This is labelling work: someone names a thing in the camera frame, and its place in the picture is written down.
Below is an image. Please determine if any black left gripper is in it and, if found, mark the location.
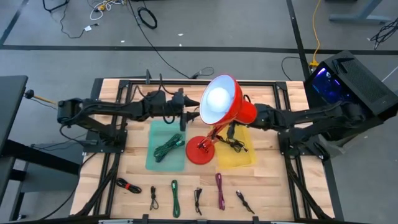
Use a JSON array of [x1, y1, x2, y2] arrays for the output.
[[169, 88, 201, 132]]

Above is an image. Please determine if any green white braided USB cable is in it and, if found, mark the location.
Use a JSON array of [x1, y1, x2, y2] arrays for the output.
[[154, 140, 186, 163]]

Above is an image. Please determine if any magenta braided USB cable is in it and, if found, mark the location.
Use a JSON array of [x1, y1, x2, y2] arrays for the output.
[[215, 172, 226, 211]]

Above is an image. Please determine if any black cable with red tie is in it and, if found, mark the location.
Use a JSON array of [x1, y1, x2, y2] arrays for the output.
[[115, 177, 142, 194]]

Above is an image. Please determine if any red desk lamp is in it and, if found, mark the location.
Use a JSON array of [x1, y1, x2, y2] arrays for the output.
[[185, 73, 259, 166]]

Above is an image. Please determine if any yellow translucent tray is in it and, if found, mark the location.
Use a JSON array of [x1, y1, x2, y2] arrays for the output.
[[213, 124, 257, 170]]

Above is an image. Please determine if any teal translucent tray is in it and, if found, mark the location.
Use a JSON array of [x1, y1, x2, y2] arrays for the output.
[[145, 120, 188, 172]]

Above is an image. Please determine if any black computer tower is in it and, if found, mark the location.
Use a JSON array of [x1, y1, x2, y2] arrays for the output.
[[303, 50, 398, 134]]

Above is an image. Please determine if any yellow rod with black knob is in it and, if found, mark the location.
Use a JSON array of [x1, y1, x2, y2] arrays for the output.
[[24, 89, 58, 105]]

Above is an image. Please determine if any grey-legged workbench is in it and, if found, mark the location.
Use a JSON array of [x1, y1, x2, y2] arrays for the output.
[[328, 0, 392, 25]]

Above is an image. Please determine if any black desk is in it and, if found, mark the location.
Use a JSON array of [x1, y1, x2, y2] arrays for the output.
[[0, 75, 29, 187]]

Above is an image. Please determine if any thin black tower cable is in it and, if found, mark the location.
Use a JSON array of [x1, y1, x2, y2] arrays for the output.
[[280, 55, 301, 81]]

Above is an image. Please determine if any long black power cord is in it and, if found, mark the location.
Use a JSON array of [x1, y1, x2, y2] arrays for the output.
[[127, 0, 215, 80]]

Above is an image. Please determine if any coiled black floor cable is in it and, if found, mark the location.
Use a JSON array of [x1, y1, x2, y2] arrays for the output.
[[137, 6, 158, 30]]

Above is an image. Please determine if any black cable sleeve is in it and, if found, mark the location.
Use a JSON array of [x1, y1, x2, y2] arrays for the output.
[[284, 157, 327, 220], [74, 152, 122, 217]]

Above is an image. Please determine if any yellow extension cable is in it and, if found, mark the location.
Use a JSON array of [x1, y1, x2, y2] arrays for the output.
[[309, 0, 323, 68]]

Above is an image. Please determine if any black cable with white adapter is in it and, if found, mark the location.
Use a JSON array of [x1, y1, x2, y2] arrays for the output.
[[58, 0, 100, 40]]

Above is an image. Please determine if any white cable bundle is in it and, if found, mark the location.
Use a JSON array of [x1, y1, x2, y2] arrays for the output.
[[89, 0, 125, 21]]

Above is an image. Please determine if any black floor cable bundle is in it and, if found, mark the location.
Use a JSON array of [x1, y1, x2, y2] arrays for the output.
[[369, 18, 398, 50]]

